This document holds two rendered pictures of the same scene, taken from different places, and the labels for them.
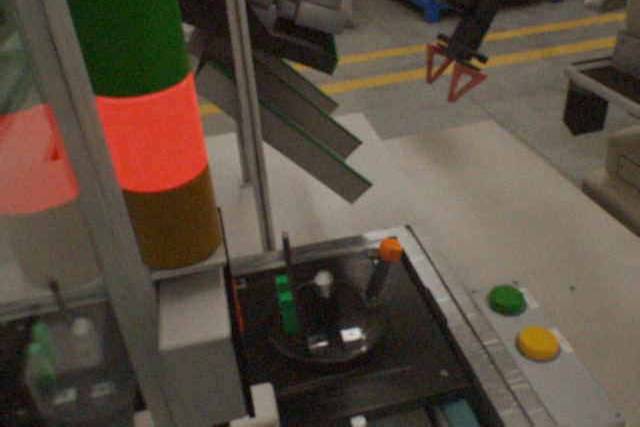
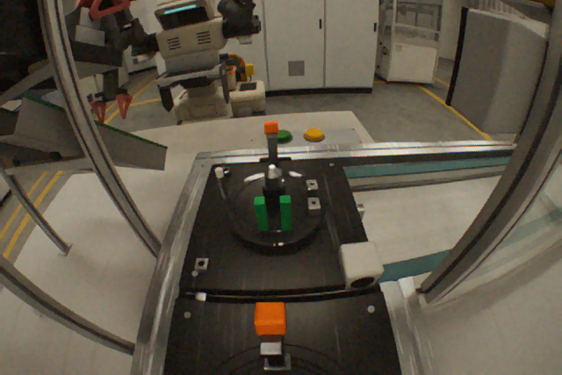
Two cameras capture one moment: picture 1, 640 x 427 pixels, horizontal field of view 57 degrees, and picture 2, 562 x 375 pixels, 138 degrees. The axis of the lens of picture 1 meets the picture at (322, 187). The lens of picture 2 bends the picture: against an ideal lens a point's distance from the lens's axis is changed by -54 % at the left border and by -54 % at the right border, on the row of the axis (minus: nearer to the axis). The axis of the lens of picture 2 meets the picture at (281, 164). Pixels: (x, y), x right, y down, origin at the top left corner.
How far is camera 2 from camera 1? 0.54 m
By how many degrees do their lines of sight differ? 63
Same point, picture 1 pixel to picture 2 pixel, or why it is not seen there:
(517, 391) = (340, 148)
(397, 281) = (248, 169)
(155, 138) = not seen: outside the picture
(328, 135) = not seen: hidden behind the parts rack
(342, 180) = (153, 155)
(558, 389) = (340, 138)
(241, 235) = (105, 272)
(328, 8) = (93, 28)
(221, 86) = (42, 118)
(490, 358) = (316, 152)
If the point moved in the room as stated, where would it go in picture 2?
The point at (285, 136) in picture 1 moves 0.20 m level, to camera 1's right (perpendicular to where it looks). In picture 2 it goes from (108, 140) to (179, 85)
